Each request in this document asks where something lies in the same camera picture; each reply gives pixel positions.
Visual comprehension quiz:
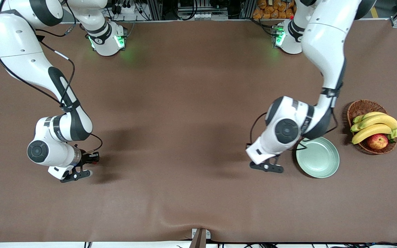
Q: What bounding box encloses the pale green round plate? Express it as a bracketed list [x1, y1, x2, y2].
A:
[296, 136, 340, 178]

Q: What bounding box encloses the brown table cloth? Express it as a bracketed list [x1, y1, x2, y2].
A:
[0, 19, 397, 243]

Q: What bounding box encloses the brown wicker basket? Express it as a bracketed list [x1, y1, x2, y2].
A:
[347, 100, 397, 155]

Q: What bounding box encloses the red yellow apple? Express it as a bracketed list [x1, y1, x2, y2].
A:
[367, 134, 389, 150]

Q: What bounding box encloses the white power strip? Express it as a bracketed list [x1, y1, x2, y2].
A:
[112, 3, 140, 15]

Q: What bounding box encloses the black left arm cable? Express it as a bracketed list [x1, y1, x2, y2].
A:
[250, 59, 347, 152]

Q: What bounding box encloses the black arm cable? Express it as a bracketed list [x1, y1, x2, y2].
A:
[0, 29, 103, 155]
[250, 59, 347, 152]

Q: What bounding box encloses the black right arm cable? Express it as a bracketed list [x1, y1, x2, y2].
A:
[0, 29, 103, 155]

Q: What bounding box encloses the metal table edge bracket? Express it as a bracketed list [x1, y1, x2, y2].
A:
[189, 228, 211, 248]

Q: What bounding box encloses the aluminium frame post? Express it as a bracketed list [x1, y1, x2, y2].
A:
[239, 0, 257, 19]
[146, 0, 163, 20]

